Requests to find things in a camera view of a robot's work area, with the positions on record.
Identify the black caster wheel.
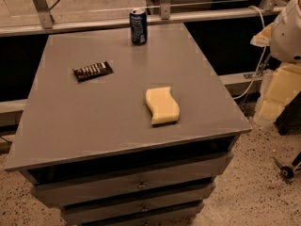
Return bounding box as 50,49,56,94
274,153,301,179

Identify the blue soda can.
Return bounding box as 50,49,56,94
129,8,148,45

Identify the yellow sponge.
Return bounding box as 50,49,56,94
146,87,180,125

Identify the black rxbar chocolate wrapper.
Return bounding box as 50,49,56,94
72,61,114,82

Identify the top grey drawer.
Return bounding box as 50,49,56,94
31,152,233,207

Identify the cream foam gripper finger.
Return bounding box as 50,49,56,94
259,62,301,120
250,24,273,47

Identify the middle grey drawer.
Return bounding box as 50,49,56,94
61,180,215,224

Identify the metal frame rail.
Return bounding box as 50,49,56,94
0,0,289,37

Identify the bottom grey drawer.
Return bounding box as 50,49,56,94
80,201,205,226

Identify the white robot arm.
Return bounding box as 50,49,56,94
250,0,301,120

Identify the white cable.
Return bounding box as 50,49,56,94
232,5,267,101

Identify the grey drawer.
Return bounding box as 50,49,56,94
61,180,215,224
80,201,205,226
31,152,233,207

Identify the grey drawer cabinet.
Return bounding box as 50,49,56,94
4,23,253,226

